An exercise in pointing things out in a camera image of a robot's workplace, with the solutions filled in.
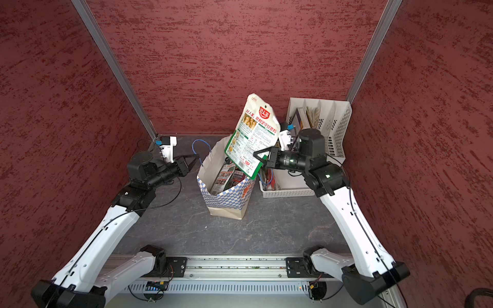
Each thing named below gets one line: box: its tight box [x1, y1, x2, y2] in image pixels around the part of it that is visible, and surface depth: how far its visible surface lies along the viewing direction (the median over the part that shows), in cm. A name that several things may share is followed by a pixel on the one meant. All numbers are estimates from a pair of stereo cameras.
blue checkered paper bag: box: [196, 134, 257, 220], surface depth 76 cm
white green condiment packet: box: [224, 93, 282, 181], surface depth 62 cm
